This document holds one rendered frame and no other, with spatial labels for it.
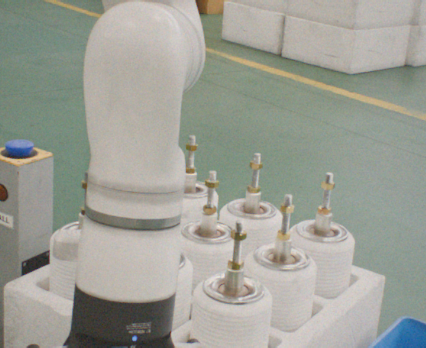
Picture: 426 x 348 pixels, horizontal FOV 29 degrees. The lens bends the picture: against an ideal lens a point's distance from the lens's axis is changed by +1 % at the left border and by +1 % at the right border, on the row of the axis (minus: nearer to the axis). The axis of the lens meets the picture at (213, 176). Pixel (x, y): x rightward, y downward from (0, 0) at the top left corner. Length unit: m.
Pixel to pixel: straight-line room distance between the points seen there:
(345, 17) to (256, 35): 0.54
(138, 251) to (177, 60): 0.14
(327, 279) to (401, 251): 0.65
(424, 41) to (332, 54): 0.48
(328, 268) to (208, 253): 0.18
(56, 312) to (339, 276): 0.39
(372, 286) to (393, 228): 0.71
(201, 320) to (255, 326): 0.06
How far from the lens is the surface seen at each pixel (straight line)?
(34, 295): 1.12
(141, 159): 0.55
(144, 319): 0.59
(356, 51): 3.49
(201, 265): 1.11
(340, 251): 1.16
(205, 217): 1.12
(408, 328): 1.29
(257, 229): 1.20
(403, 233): 1.90
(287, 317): 1.08
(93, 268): 0.58
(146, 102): 0.54
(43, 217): 1.26
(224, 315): 0.96
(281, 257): 1.08
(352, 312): 1.16
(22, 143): 1.23
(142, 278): 0.58
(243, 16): 3.92
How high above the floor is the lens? 0.71
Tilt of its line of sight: 20 degrees down
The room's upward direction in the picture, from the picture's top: 5 degrees clockwise
